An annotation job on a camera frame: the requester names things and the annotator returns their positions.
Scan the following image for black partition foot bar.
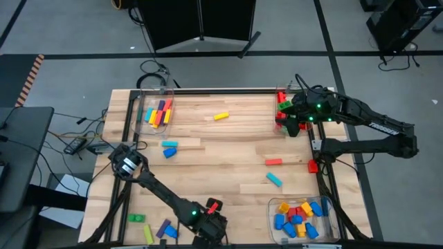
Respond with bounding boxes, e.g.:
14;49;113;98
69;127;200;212
237;30;262;59

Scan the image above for coiled black cable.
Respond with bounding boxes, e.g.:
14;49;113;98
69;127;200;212
136;59;171;90

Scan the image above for black desk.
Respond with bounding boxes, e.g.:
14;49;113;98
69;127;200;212
0;106;55;214

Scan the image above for black partition panel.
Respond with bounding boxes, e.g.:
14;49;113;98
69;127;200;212
199;0;257;42
137;0;202;53

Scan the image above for clear plastic bin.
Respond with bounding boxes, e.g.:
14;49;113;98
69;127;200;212
274;84;313;136
130;86;174;136
266;197;342;247

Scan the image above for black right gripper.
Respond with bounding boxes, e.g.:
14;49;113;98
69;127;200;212
285;88;328;138

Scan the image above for white paper sheet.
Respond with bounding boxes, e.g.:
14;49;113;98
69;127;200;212
39;172;93;229

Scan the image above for orange black hazard tape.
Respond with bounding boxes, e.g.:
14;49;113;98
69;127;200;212
14;54;45;108

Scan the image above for black power adapter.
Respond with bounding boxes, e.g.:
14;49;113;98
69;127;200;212
63;137;87;156

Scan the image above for black floor cable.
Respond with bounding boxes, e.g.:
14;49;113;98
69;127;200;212
377;41;422;73

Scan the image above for black equipment case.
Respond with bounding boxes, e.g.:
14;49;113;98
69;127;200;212
359;0;443;53

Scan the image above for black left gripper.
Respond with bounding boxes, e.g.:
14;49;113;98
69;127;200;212
188;212;229;249

